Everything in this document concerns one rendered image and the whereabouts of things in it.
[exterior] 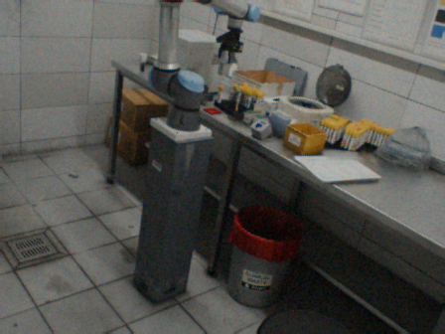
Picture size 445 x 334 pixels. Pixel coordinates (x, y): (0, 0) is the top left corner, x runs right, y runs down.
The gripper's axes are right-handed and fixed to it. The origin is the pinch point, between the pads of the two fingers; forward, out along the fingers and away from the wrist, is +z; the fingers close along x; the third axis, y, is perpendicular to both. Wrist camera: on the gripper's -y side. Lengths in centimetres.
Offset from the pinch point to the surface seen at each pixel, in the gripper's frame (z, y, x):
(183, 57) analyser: 1.9, -23.3, -9.7
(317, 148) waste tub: 19, 64, 7
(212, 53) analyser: -1.2, -20.4, 7.0
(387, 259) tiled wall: 79, 89, 59
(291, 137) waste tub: 17, 55, -1
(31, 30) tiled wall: 18, -150, -48
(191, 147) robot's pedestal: 26, 35, -40
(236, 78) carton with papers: 10.3, -11.4, 20.3
